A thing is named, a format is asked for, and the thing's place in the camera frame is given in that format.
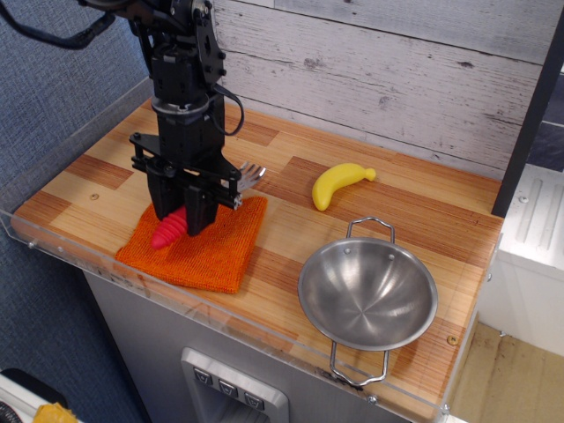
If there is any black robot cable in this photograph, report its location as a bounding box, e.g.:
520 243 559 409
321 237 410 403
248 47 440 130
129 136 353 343
0 4 246 137

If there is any stainless steel two-handled bowl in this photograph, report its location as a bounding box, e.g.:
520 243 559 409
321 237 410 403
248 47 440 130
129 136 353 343
298 221 438 388

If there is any yellow toy banana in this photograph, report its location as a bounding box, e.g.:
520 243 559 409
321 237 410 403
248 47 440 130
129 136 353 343
311 163 376 212

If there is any clear acrylic table guard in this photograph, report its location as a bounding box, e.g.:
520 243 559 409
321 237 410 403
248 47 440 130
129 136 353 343
10 83 501 422

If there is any orange knitted cloth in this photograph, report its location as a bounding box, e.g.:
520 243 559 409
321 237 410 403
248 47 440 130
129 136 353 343
115 197 268 293

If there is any dark grey right post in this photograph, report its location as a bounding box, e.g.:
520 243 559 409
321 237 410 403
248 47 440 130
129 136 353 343
491 11 563 218

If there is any red handled metal fork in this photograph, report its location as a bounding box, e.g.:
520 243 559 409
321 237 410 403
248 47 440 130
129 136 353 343
150 161 268 251

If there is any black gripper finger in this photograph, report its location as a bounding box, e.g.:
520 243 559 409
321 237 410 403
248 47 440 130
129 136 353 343
184 186 219 236
147 171 185 220

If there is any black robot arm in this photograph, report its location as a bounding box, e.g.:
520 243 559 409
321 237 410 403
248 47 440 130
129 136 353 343
87 1 241 236

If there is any grey toy kitchen cabinet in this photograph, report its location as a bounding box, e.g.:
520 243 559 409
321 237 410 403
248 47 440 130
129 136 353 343
86 273 403 422

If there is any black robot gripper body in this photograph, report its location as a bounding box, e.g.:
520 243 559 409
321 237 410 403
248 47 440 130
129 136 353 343
130 94 241 209

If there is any silver dispenser button panel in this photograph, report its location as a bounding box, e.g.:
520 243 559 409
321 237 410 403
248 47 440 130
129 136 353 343
181 347 290 422

